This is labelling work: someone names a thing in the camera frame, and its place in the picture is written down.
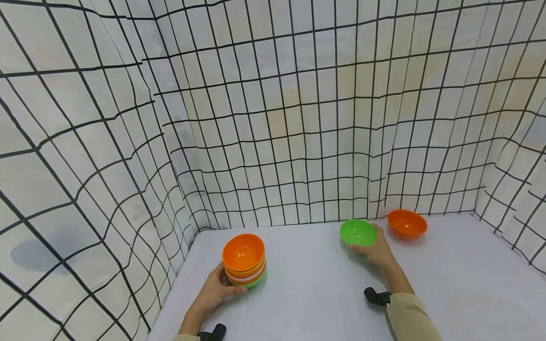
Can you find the person's left hand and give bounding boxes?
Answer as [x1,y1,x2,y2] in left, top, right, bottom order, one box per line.
[192,262,248,317]

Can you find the stack of coloured plastic bowls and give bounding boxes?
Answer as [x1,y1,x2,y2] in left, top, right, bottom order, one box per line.
[222,233,267,288]

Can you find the orange plastic bowl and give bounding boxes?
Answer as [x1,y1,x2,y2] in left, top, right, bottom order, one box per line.
[387,209,428,240]

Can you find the person's left forearm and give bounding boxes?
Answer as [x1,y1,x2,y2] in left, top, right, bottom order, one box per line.
[173,306,210,341]

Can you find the green plastic bowl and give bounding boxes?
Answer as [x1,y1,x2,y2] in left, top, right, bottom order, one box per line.
[339,219,378,247]

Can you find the person's right hand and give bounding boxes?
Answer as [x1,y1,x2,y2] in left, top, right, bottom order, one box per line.
[347,224,403,279]

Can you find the person's right forearm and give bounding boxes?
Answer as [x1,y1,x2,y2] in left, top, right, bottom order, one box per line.
[382,264,444,341]

